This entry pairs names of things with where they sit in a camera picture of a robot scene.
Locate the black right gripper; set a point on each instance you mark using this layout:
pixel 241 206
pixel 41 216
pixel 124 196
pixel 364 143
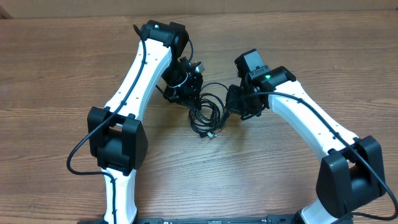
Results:
pixel 232 106

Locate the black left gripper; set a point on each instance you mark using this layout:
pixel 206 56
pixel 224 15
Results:
pixel 187 97

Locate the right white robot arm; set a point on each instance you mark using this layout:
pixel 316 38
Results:
pixel 351 168

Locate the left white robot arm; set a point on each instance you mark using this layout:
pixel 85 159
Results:
pixel 117 137

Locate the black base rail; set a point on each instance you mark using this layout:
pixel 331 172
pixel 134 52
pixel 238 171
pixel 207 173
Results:
pixel 214 220

